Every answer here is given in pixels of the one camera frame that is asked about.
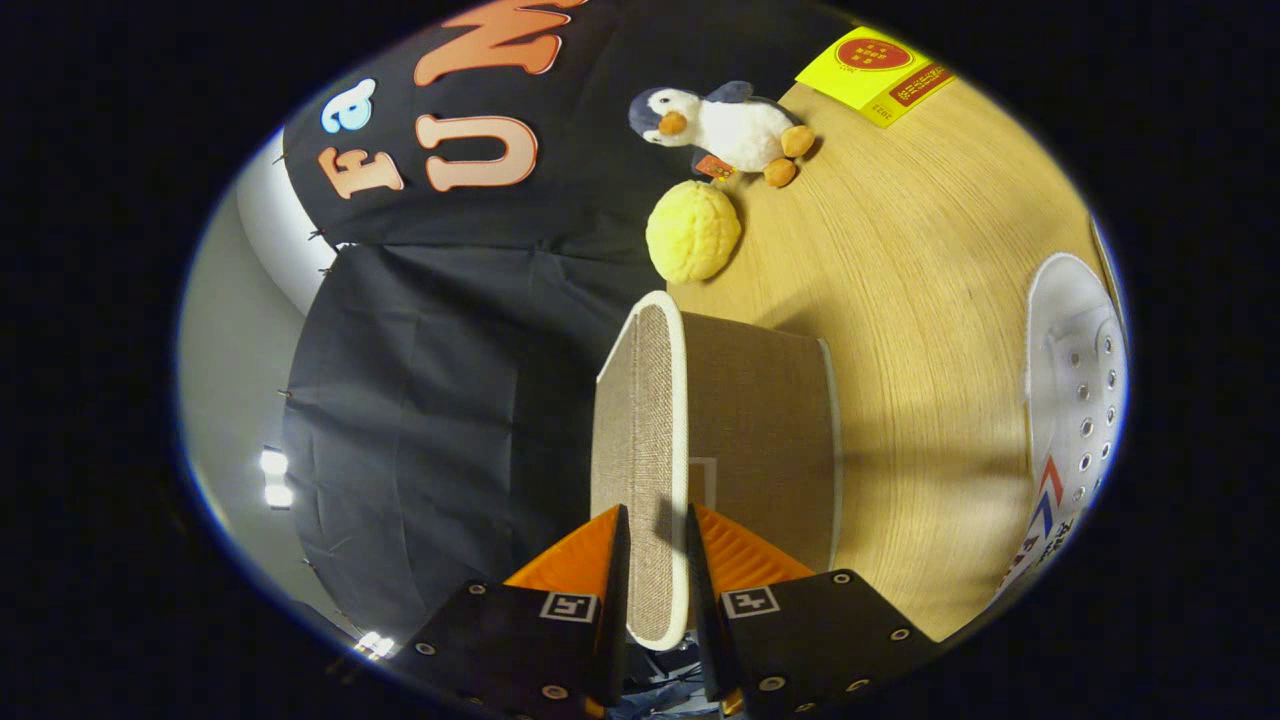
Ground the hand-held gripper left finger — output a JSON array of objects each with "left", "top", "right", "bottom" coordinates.
[{"left": 398, "top": 504, "right": 631, "bottom": 720}]

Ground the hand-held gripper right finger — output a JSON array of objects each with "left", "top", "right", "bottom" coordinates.
[{"left": 685, "top": 502, "right": 943, "bottom": 720}]

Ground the brown fabric storage box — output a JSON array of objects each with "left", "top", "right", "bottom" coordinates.
[{"left": 590, "top": 290, "right": 843, "bottom": 652}]

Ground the white canvas shoe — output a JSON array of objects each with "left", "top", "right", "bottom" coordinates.
[{"left": 990, "top": 252, "right": 1132, "bottom": 613}]

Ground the black backdrop cloth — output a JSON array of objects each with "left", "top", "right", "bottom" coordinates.
[{"left": 282, "top": 0, "right": 851, "bottom": 641}]

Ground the yellow bread plush toy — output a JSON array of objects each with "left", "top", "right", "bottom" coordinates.
[{"left": 646, "top": 180, "right": 744, "bottom": 284}]

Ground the row of small cloth clips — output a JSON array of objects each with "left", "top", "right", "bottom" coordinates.
[{"left": 275, "top": 228, "right": 347, "bottom": 401}]

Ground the penguin plush toy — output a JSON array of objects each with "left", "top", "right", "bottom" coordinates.
[{"left": 628, "top": 80, "right": 817, "bottom": 190}]

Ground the thick yellow book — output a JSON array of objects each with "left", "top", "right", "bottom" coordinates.
[{"left": 795, "top": 25, "right": 957, "bottom": 129}]

